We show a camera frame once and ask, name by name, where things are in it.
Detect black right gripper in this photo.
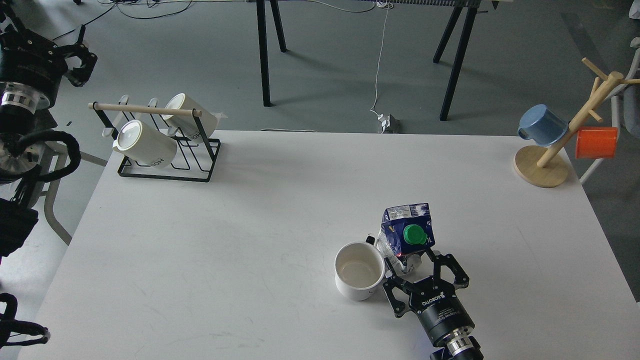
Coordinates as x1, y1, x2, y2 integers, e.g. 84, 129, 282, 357
382, 249, 476, 348

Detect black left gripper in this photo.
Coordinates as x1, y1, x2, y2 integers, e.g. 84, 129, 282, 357
1, 25, 98, 111

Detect blue white milk carton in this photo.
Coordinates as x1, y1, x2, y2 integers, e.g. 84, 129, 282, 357
374, 203, 435, 275

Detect white smiley face mug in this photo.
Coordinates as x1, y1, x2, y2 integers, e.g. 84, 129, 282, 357
334, 236, 386, 302

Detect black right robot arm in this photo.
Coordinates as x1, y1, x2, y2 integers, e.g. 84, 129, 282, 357
382, 249, 484, 360

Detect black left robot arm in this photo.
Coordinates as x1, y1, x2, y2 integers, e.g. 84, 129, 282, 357
1, 23, 98, 258

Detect white ribbed mug front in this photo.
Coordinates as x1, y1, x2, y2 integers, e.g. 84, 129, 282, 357
112, 120, 178, 169

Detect white ribbed mug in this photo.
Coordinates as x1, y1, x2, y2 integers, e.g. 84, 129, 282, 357
112, 120, 178, 169
161, 93, 219, 144

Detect white ribbed mug rear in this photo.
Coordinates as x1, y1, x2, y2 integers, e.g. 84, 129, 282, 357
161, 93, 219, 144

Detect wooden mug tree stand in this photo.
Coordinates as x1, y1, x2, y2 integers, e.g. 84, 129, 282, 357
513, 50, 639, 188

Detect grey power adapter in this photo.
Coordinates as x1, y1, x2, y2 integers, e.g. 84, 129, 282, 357
377, 114, 400, 133

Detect black table legs left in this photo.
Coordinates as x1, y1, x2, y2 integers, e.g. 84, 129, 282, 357
254, 0, 288, 108

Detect black table legs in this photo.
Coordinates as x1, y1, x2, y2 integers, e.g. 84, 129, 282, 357
432, 0, 482, 122
254, 0, 288, 108

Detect blue mug on tree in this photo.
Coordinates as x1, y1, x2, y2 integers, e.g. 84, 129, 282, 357
517, 104, 569, 147

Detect orange mug on tree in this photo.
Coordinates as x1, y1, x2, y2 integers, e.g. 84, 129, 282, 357
574, 126, 619, 159

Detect black table legs right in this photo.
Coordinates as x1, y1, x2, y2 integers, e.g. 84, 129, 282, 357
432, 0, 482, 122

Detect black cables on floor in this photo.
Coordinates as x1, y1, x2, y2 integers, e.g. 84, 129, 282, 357
52, 0, 251, 41

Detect black wire mug rack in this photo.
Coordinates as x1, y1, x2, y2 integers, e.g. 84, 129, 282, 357
87, 93, 227, 183

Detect white cable on floor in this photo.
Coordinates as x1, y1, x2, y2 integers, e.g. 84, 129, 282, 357
257, 0, 396, 133

